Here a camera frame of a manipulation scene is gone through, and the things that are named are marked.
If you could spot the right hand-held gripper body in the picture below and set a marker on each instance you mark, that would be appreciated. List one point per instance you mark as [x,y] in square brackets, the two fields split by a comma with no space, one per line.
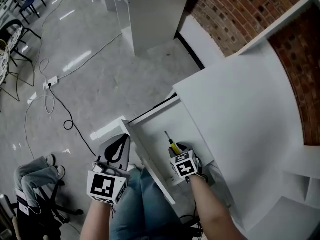
[185,169]

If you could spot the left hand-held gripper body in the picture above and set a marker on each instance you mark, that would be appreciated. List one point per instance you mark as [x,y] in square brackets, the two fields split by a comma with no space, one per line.
[102,185]

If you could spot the white drawer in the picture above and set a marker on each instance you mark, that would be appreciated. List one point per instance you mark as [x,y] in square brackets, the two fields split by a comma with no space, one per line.
[155,136]

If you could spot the person's left forearm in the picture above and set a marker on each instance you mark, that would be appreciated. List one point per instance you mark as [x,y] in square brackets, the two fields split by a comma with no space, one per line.
[96,221]

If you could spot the person's right forearm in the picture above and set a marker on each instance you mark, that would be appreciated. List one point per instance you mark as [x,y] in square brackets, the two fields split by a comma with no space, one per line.
[212,209]

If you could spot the person's blue jeans legs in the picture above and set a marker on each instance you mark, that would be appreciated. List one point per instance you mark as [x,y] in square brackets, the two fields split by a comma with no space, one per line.
[142,209]

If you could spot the black office chair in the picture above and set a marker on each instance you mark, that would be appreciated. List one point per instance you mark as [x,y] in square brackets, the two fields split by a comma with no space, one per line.
[42,219]

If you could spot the white desk with shelves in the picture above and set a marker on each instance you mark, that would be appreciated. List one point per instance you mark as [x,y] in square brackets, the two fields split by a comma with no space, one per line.
[240,114]

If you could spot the white power strip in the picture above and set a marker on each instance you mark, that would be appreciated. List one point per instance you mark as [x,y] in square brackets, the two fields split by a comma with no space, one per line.
[51,82]

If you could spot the white cabinet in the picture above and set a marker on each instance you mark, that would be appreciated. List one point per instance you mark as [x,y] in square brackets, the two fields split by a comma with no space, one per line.
[152,16]

